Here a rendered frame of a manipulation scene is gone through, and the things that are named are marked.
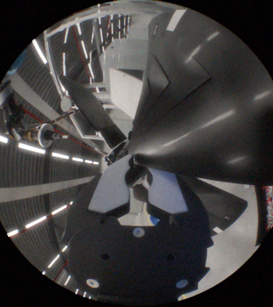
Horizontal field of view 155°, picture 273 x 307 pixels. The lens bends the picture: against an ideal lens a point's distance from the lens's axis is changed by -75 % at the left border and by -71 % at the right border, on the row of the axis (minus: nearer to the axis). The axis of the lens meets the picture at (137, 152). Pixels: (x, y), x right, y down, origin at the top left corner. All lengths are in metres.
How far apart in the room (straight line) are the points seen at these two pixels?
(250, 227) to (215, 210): 1.09
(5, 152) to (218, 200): 5.26
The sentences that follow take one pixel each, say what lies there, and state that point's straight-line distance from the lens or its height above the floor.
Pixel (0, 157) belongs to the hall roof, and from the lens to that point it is 4.99.
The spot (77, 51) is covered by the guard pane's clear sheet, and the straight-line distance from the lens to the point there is 0.99.
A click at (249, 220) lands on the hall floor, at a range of 1.34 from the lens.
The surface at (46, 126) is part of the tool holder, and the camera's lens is 0.34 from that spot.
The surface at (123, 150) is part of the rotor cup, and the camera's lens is 0.28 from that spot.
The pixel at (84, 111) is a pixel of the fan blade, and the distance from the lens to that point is 0.32.
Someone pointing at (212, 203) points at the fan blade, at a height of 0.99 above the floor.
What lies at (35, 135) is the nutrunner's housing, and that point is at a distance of 0.38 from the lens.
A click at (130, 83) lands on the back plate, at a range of 0.51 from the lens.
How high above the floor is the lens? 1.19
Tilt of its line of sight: 3 degrees down
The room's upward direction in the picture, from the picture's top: 83 degrees counter-clockwise
